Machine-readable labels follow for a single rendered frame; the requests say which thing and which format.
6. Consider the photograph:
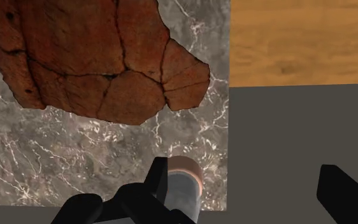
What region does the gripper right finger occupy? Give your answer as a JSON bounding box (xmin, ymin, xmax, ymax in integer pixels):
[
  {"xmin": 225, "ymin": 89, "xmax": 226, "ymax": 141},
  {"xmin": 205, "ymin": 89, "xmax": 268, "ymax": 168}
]
[{"xmin": 316, "ymin": 164, "xmax": 358, "ymax": 224}]

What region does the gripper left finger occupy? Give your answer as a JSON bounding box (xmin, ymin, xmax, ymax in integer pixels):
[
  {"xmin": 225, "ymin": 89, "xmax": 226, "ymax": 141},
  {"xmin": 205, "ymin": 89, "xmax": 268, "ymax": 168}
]
[{"xmin": 50, "ymin": 156, "xmax": 196, "ymax": 224}]

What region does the grey cylinder with copper rim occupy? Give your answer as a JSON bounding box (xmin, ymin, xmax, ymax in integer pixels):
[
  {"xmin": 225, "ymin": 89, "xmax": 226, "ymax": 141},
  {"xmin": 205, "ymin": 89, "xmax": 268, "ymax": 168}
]
[{"xmin": 165, "ymin": 155, "xmax": 204, "ymax": 224}]

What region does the reddish brown cracked slab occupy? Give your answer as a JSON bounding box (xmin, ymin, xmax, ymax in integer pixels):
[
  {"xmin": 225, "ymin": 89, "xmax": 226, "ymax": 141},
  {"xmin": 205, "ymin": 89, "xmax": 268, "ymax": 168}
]
[{"xmin": 0, "ymin": 0, "xmax": 211, "ymax": 126}]

